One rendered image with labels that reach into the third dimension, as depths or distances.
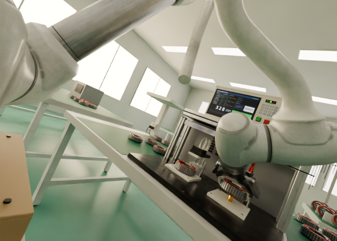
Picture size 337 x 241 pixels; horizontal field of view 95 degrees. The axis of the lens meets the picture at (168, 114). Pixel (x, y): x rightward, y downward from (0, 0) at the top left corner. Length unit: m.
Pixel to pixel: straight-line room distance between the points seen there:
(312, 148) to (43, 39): 0.65
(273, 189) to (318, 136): 0.59
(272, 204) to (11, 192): 0.98
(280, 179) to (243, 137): 0.62
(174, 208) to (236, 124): 0.35
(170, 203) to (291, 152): 0.39
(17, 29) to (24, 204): 0.26
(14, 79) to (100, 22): 0.24
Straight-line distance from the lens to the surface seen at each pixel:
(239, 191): 0.72
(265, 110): 0.93
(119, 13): 0.52
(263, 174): 1.01
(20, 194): 0.35
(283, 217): 0.86
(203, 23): 2.63
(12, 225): 0.32
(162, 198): 0.61
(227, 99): 0.98
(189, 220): 0.57
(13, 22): 0.35
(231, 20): 0.47
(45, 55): 0.47
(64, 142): 1.43
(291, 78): 0.46
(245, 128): 0.40
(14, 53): 0.35
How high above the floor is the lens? 0.98
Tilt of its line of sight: 3 degrees up
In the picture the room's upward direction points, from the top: 24 degrees clockwise
